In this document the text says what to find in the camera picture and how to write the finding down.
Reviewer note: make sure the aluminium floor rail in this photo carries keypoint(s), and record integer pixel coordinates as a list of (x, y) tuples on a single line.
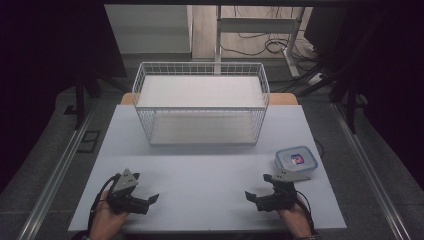
[(370, 173), (56, 173)]

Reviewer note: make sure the wooden table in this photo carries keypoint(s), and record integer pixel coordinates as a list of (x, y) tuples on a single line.
[(283, 99)]

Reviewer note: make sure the white metal desk frame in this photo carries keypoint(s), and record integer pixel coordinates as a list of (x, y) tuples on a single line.
[(256, 25)]

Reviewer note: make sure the white cabinet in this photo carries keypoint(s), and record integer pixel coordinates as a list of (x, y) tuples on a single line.
[(150, 30)]

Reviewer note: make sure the person's right hand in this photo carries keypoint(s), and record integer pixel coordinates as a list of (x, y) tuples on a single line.
[(298, 218)]

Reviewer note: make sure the black metal stand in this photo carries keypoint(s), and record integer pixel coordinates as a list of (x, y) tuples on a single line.
[(350, 106), (80, 100)]

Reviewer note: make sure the person's left hand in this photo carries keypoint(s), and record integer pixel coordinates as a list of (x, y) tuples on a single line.
[(105, 220)]

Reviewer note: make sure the clear plastic food container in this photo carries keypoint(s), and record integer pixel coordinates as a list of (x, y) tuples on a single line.
[(296, 160)]

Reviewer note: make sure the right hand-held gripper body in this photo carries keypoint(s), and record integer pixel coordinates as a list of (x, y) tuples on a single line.
[(279, 196)]

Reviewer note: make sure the white power strip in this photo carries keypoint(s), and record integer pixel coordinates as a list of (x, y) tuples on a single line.
[(315, 79)]

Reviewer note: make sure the black floor socket plate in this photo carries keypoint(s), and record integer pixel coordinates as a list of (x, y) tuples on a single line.
[(88, 141)]

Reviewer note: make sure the dark wristband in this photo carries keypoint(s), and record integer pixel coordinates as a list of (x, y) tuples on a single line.
[(308, 237)]

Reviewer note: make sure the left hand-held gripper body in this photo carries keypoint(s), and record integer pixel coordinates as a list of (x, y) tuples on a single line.
[(125, 182)]

